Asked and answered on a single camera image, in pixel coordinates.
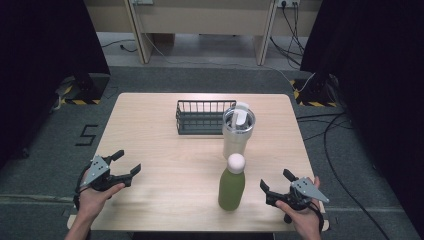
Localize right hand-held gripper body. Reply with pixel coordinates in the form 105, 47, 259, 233
280, 176, 331, 212

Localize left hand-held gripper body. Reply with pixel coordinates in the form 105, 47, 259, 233
80, 154, 126, 192

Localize green bottle with white cap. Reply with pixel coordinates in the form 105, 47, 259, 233
217, 152, 247, 212

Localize white tumbler with clear lid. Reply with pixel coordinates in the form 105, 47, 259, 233
222, 101, 256, 160

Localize dark wire rack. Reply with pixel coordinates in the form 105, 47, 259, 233
175, 99, 238, 136

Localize person's right hand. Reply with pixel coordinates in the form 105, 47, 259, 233
275, 175, 324, 236

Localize person's left hand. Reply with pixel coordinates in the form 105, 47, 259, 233
77, 182, 127, 220

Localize black stand base striped tape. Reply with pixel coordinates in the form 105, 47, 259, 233
59, 73, 111, 106
289, 73, 338, 108

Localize black curtain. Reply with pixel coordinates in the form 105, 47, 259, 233
0, 0, 111, 169
299, 0, 424, 231

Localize beige desk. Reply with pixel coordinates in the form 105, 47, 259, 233
83, 0, 323, 66

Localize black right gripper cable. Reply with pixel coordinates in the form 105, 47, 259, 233
308, 201, 325, 233

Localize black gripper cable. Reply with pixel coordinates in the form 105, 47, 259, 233
308, 201, 325, 233
73, 165, 93, 212

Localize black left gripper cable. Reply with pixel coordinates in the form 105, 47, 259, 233
73, 165, 93, 212

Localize black floor cables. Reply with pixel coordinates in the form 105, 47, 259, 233
295, 112, 392, 240

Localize short black cable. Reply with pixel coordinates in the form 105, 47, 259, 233
100, 38, 138, 54

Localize black hanging cables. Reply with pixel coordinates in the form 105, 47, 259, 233
269, 0, 306, 68

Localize white wall socket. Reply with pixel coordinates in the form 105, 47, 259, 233
276, 0, 301, 9

